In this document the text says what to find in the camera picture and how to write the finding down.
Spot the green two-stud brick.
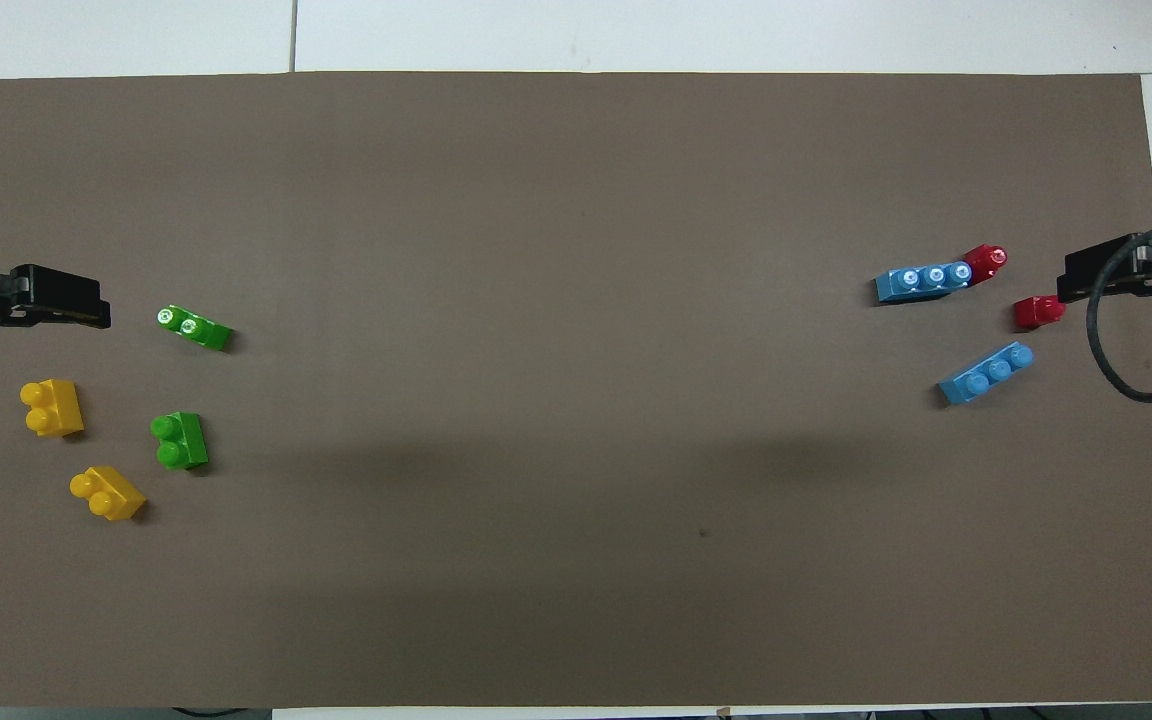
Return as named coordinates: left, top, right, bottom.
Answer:
left=149, top=411, right=210, bottom=471
left=156, top=304, right=234, bottom=353

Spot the blue three-stud brick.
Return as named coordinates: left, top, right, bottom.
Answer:
left=873, top=260, right=975, bottom=305
left=937, top=341, right=1036, bottom=407

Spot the red one-stud brick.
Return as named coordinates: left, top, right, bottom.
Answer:
left=1013, top=294, right=1068, bottom=331
left=963, top=243, right=1009, bottom=288

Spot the yellow two-stud brick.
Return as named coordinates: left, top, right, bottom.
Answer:
left=19, top=379, right=86, bottom=439
left=69, top=465, right=148, bottom=523

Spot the brown table mat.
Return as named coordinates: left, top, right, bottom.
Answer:
left=0, top=72, right=1152, bottom=709

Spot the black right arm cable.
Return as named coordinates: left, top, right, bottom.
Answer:
left=1086, top=222, right=1152, bottom=404

